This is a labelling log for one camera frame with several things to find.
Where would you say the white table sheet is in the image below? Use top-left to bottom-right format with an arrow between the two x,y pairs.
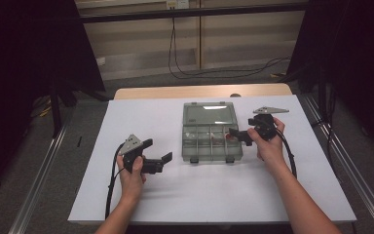
67,95 -> 358,225

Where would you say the white wall socket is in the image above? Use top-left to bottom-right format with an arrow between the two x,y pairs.
166,0 -> 190,10

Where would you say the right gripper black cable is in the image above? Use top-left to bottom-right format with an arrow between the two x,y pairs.
274,127 -> 298,179

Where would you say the black floor cable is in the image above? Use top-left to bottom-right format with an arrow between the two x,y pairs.
172,16 -> 291,75
168,16 -> 291,80

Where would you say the metal floor rail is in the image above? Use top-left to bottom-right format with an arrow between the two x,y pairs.
8,125 -> 69,234
301,94 -> 374,234

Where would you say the person's right hand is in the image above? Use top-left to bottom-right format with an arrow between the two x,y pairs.
246,117 -> 287,172

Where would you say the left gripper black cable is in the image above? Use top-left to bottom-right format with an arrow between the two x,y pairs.
104,141 -> 127,220

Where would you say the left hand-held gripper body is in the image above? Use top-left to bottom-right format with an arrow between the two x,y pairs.
118,134 -> 165,176

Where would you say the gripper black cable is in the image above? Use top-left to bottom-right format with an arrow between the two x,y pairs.
274,127 -> 298,179
104,141 -> 127,220

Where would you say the person's left hand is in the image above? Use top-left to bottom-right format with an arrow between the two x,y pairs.
116,154 -> 148,203

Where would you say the black curtain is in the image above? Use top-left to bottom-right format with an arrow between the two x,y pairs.
285,0 -> 374,164
0,0 -> 106,199

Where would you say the clear grey compartment box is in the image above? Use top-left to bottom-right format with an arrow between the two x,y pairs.
180,101 -> 247,165

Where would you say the black stand leg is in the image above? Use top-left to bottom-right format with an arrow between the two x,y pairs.
47,77 -> 79,139

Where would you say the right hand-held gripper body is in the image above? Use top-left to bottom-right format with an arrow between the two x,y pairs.
237,105 -> 290,147

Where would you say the black stand pole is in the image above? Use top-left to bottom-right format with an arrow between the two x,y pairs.
316,61 -> 337,159

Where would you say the black horizontal bar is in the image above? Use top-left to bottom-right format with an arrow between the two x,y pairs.
77,2 -> 310,23

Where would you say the yellow cable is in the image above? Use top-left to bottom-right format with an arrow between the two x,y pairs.
28,97 -> 55,120

